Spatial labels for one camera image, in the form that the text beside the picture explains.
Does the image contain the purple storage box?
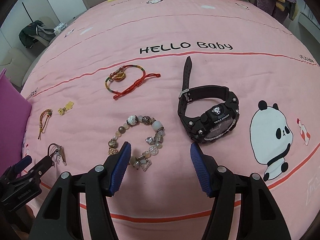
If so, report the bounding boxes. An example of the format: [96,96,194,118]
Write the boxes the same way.
[0,69,31,173]

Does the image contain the pink printed bed sheet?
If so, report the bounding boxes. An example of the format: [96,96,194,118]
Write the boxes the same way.
[22,0,319,239]

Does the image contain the black digital wrist watch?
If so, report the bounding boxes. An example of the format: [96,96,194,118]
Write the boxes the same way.
[177,56,240,144]

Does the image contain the small yellow flower charm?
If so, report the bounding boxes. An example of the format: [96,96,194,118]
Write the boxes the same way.
[58,101,74,116]

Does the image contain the orange braided thin bracelet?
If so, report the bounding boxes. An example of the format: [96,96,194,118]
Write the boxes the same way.
[37,108,53,140]

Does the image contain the beaded charm bracelet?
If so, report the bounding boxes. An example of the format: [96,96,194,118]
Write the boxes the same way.
[107,114,166,172]

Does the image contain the red string gold charm bracelet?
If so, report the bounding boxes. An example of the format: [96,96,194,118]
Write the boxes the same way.
[104,64,162,100]

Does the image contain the dark jacket on chair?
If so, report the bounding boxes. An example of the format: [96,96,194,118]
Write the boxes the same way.
[18,20,55,48]

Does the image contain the brown cord pendant necklace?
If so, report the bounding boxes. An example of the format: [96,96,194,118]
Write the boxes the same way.
[47,142,68,166]

